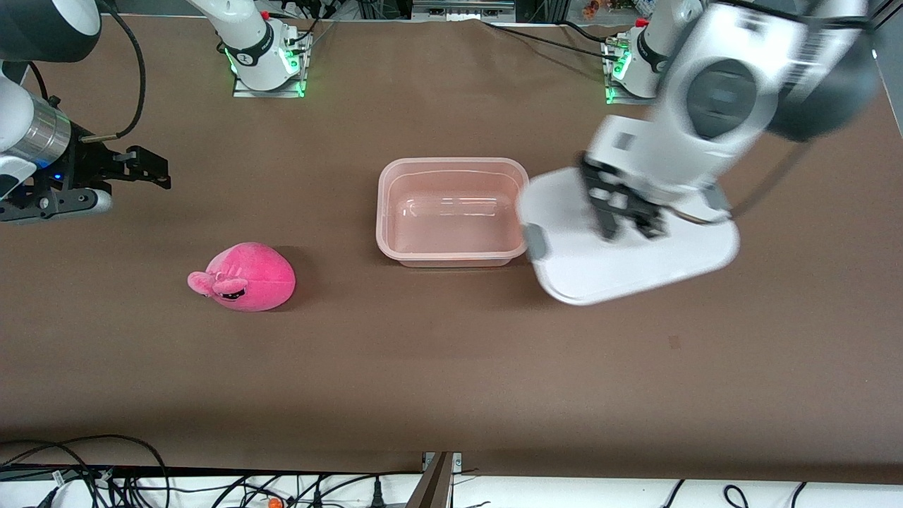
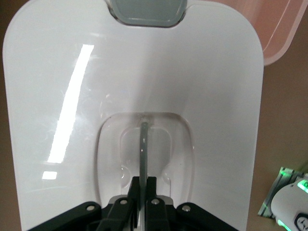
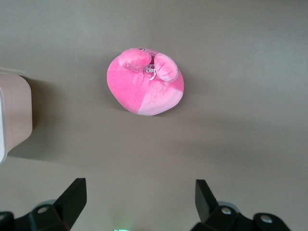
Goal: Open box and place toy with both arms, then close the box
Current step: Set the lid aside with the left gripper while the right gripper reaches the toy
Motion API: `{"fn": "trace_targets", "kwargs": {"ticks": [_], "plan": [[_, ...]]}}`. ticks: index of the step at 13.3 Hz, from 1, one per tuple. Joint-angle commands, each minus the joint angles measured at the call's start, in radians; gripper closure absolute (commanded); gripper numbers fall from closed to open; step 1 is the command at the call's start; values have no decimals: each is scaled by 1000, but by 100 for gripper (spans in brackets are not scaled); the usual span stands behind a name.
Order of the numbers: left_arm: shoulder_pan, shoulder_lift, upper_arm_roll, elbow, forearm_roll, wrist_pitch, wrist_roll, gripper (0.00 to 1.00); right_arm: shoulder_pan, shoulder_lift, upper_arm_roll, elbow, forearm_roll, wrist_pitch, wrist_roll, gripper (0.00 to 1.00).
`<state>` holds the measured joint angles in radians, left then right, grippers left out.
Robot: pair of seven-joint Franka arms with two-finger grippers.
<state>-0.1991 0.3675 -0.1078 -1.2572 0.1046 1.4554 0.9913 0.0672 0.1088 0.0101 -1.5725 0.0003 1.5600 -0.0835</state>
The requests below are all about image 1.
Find white box lid grey clips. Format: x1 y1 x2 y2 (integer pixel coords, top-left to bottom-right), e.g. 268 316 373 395
519 166 741 306

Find pink plush toy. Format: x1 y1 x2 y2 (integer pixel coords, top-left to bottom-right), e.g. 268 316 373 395
187 242 297 313

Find translucent pink plastic box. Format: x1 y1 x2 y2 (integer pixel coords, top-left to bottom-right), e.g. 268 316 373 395
376 157 530 267

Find brown table mat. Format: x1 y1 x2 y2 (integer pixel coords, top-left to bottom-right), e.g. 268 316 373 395
0 14 903 488

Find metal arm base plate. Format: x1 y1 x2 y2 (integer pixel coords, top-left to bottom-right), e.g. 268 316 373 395
233 32 311 98
603 39 657 105

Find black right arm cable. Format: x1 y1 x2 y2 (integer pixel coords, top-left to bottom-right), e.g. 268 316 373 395
81 0 147 142

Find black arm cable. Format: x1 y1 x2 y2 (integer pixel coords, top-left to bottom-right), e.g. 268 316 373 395
81 0 147 142
727 138 813 221

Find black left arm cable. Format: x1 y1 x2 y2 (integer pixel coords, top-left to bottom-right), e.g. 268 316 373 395
727 138 813 221

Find short black table cable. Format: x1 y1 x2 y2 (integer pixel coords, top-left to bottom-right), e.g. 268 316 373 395
561 20 613 44

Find long black table cable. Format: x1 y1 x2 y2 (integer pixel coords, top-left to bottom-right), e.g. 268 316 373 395
483 21 623 63

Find black looped cable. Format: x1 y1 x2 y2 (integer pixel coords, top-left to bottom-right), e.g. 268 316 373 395
0 434 170 508

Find aluminium profile post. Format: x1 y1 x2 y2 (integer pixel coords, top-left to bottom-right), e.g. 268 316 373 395
409 452 463 508

